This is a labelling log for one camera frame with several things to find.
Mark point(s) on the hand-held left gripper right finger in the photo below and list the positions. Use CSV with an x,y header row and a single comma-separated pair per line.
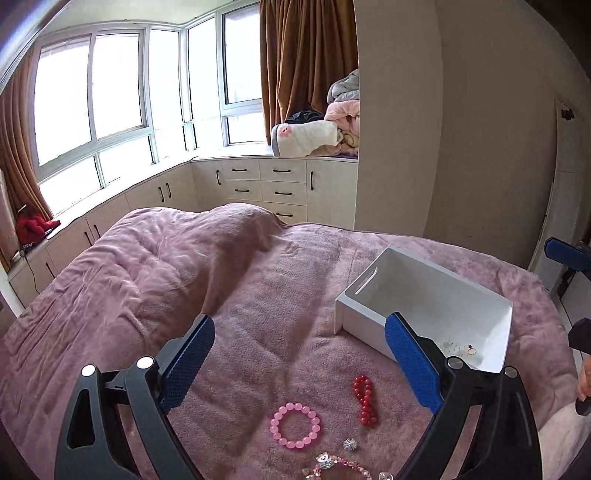
x,y
411,364

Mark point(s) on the person's right forearm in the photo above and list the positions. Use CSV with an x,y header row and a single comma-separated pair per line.
x,y
568,443

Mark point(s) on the black door hook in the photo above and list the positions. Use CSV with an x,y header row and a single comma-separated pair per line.
x,y
566,114

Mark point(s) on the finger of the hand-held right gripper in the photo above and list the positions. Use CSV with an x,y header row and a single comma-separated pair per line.
x,y
561,253
581,334

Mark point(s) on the white framed bay window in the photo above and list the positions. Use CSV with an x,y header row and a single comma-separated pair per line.
x,y
120,87

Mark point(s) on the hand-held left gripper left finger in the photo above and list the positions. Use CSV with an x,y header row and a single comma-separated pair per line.
x,y
187,364

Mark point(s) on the grey folded blanket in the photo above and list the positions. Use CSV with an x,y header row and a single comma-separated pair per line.
x,y
345,87

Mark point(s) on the cream window cabinet with drawers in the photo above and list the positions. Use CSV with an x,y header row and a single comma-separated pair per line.
x,y
258,182

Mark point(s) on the person's right hand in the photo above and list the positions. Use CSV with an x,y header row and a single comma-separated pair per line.
x,y
585,378

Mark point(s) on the white storage box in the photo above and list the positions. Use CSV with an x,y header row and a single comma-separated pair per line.
x,y
429,295

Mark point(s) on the dark cloth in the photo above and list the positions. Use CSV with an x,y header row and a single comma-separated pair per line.
x,y
302,117

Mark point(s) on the cream door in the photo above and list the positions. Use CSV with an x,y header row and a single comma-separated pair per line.
x,y
558,184

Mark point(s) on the pink fleece blanket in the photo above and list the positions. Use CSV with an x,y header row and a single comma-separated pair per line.
x,y
184,277

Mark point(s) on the brown curtain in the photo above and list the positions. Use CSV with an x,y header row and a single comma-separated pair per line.
x,y
304,60
18,152

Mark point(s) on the red plush toy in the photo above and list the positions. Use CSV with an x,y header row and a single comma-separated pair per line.
x,y
32,226

